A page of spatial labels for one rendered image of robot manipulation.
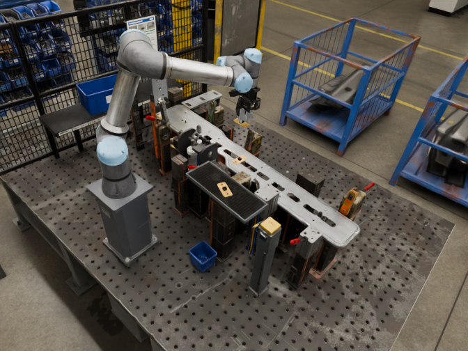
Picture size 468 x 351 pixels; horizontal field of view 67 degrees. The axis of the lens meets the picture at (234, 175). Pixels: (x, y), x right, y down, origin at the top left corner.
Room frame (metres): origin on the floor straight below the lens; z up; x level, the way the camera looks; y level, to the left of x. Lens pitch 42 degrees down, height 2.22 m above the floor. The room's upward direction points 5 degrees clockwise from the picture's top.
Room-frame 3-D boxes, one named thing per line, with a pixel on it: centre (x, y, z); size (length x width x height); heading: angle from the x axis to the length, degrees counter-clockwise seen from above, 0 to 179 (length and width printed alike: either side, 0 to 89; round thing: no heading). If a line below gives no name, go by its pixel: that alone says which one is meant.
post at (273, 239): (0.92, -0.16, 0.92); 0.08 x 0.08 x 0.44; 48
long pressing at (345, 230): (1.49, -0.04, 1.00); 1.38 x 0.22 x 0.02; 48
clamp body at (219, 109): (1.93, 0.14, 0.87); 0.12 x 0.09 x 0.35; 138
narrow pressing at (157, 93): (2.00, 0.51, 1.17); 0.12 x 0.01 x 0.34; 138
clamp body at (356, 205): (1.24, -0.58, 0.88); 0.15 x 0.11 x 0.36; 138
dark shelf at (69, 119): (1.96, 0.78, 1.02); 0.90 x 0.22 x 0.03; 138
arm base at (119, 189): (1.12, 0.50, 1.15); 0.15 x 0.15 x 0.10
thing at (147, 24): (2.26, 0.66, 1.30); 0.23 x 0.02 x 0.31; 138
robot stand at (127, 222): (1.12, 0.50, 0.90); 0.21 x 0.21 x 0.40; 52
